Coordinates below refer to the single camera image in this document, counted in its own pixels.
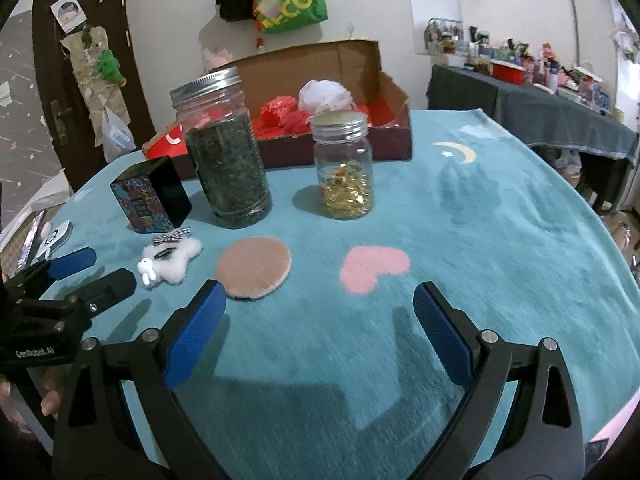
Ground side table grey cloth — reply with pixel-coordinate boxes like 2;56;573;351
426;65;639;164

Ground person's left hand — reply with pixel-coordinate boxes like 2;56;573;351
1;365;68;428

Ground large jar dark tea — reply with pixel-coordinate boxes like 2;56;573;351
170;66;272;229

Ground tan round powder puff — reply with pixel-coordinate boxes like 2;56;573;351
215;236;292;300

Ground pink plush on wall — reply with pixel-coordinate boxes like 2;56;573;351
202;48;233;74

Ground white plastic bag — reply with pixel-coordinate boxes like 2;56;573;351
102;107;137;164

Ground small jar gold capsules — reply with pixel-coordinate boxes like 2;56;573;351
309;110;373;220

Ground red mesh bath pouf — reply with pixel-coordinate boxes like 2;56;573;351
259;96;298;128

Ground photo card on door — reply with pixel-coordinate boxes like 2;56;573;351
50;0;87;34

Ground cardboard box red interior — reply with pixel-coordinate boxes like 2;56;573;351
142;39;414;181

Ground white mesh bath pouf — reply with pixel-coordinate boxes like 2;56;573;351
297;79;355;116

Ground beige hanging door organizer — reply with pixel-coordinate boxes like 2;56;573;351
60;26;131;148

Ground wall mirror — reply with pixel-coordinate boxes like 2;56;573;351
406;0;467;57

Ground green plush dinosaur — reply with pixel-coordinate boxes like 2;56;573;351
98;49;127;87

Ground red plush ball with tag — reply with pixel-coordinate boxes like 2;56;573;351
282;110;311;136

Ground white fluffy bunny hair clip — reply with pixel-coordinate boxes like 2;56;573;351
137;226;203;288

